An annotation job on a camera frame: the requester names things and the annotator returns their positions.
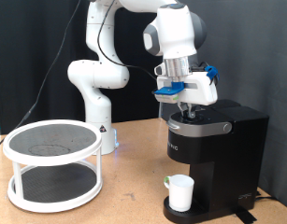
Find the black Keurig coffee machine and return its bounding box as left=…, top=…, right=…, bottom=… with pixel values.
left=163, top=105, right=270, bottom=224

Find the blue cable clip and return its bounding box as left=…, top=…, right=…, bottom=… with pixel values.
left=204, top=65, right=221, bottom=82

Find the black power cord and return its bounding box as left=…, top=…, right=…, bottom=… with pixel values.
left=254, top=189, right=278, bottom=202

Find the black curtain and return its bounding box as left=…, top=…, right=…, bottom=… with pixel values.
left=0, top=0, right=165, bottom=136

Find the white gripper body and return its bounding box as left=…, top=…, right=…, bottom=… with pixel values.
left=156, top=70, right=219, bottom=106

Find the white two-tier turntable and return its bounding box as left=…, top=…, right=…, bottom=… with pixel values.
left=2, top=119, right=104, bottom=214

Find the clear water reservoir black lid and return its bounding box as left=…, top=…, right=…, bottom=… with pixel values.
left=208, top=98, right=243, bottom=110

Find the white mug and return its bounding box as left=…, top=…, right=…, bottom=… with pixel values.
left=163, top=174, right=195, bottom=213

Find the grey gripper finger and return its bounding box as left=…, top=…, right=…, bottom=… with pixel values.
left=177, top=102, right=189, bottom=119
left=187, top=104, right=197, bottom=119

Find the black tape strip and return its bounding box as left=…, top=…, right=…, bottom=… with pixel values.
left=233, top=206, right=258, bottom=224

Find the thin black hanging cable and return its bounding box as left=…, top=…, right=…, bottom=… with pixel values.
left=0, top=0, right=158, bottom=153

